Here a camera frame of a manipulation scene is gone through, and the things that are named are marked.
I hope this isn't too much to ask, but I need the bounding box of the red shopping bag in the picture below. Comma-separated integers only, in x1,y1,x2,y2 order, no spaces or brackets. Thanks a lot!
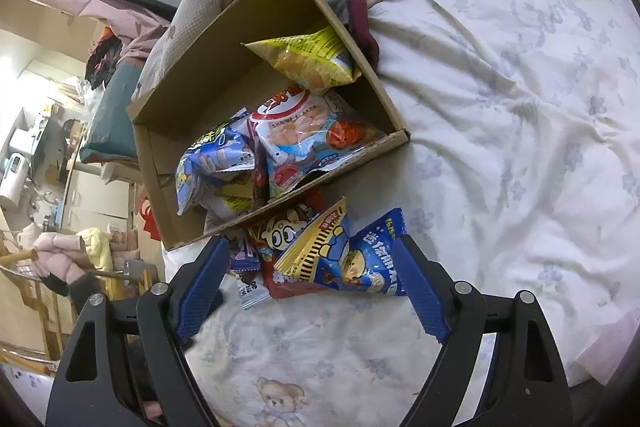
139,196,162,242

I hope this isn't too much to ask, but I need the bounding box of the small purple snack packet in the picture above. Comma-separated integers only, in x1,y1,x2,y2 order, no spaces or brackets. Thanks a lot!
229,237,262,274

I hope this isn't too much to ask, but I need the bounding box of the pink padded jacket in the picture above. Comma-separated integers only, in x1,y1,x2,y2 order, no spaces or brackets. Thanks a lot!
27,231,88,298

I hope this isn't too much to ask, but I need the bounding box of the yellow garment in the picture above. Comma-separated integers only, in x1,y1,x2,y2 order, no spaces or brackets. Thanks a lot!
79,228,115,274

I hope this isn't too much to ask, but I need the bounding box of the red cartoon face snack packet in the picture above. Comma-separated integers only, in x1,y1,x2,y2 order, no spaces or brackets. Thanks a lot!
248,201,346,300

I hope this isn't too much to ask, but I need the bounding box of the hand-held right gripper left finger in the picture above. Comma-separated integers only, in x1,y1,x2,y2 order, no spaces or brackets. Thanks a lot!
45,236,232,427

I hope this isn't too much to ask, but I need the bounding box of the white kitchen appliance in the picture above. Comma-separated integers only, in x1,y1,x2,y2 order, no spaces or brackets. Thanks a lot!
0,151,32,214

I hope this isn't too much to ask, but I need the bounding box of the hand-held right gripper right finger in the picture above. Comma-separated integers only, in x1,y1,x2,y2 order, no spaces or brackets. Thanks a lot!
391,234,571,427

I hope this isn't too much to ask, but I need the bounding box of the pile of dark clothes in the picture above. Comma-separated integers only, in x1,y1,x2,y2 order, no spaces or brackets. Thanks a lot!
84,28,125,88

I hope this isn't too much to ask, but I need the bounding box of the blue castle print snack packet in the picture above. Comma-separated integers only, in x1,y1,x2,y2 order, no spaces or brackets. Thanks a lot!
174,109,257,215

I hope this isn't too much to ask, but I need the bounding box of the maroon cloth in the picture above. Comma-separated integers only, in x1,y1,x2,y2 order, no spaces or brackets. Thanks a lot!
344,0,382,68

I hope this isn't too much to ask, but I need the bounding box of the teal bed cushion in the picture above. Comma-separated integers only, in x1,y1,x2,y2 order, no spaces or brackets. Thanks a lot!
80,58,145,164

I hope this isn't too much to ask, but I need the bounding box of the yellow snack packet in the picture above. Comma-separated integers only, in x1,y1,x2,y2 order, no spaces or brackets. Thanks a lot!
242,25,362,95

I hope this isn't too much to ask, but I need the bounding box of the pale blue red snack packet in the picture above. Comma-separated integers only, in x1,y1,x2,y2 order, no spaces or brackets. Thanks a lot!
248,84,388,200

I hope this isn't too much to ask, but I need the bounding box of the small white brown snack packet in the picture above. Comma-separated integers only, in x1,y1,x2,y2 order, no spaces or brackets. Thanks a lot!
236,269,273,311

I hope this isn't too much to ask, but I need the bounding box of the pink curtain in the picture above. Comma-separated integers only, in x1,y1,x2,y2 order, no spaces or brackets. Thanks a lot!
0,0,173,60

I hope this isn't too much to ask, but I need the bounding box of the dark blue snack packet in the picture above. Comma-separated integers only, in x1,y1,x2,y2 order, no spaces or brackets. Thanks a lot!
274,197,410,299

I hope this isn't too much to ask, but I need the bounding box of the brown cardboard box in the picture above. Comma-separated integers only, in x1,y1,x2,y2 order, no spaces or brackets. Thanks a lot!
125,0,412,252

